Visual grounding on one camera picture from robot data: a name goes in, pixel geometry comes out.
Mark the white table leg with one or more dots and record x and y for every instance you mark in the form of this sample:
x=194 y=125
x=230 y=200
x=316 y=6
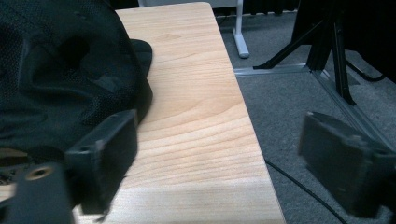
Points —
x=240 y=34

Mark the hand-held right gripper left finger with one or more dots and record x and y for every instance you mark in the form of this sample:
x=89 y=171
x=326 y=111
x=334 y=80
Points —
x=106 y=155

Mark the black tripod stand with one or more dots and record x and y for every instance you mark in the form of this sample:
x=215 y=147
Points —
x=323 y=46

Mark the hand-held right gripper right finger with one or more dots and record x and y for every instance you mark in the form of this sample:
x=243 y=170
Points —
x=342 y=161

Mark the aluminium floor rail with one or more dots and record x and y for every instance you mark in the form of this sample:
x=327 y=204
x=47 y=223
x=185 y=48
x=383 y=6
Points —
x=327 y=90

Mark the black mesh cloth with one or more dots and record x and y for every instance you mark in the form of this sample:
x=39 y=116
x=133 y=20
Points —
x=62 y=77

